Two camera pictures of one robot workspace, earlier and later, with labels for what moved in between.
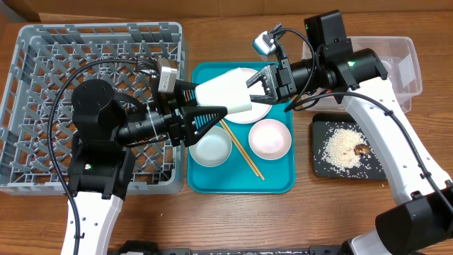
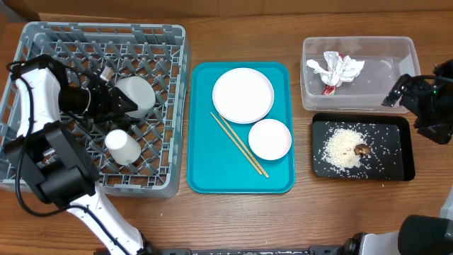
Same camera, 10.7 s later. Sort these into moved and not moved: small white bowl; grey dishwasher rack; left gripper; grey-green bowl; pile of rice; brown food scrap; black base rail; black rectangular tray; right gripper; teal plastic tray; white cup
Moved: grey-green bowl; right gripper; white cup; left gripper
Not moved: black base rail; black rectangular tray; pile of rice; grey dishwasher rack; teal plastic tray; brown food scrap; small white bowl
